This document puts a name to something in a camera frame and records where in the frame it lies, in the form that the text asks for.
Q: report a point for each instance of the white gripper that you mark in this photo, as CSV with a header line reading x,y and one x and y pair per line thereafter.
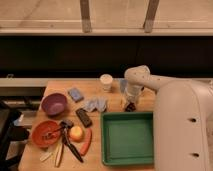
x,y
132,94

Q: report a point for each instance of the dark purple grape bunch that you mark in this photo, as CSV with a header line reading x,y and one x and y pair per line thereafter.
x,y
130,107

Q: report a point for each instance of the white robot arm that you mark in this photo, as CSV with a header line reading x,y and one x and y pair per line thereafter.
x,y
180,113

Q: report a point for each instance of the blue plastic cup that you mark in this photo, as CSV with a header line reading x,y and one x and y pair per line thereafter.
x,y
123,84

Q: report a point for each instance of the white paper cup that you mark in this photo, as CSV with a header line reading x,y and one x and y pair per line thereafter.
x,y
106,82

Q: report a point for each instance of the crumpled light blue cloth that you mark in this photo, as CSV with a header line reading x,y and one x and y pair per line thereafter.
x,y
99,104

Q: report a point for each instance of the green plastic tray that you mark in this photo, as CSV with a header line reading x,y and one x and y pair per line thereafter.
x,y
127,138

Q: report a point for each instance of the black remote control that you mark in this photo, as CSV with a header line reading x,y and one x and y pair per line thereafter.
x,y
84,118

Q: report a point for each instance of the blue sponge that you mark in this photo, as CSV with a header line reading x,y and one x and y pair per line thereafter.
x,y
75,94

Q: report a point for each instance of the orange carrot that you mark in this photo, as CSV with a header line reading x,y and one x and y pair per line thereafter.
x,y
87,142

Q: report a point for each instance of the yellow red apple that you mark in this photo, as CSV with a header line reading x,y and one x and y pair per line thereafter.
x,y
76,133

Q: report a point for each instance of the black metal spoon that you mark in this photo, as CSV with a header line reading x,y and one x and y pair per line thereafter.
x,y
63,124

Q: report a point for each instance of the purple bowl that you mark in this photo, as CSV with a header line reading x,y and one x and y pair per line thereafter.
x,y
54,104

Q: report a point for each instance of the orange bowl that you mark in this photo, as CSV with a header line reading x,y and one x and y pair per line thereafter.
x,y
41,129

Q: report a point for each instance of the black chair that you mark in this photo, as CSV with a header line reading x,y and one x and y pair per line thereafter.
x,y
9,132

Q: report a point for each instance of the black handled knife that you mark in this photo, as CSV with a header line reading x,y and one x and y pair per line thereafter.
x,y
71,147

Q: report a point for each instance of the cream handled knife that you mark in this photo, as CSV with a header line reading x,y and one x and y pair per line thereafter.
x,y
58,154

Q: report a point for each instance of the small cream utensil handle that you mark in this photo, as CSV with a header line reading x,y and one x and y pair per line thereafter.
x,y
45,156

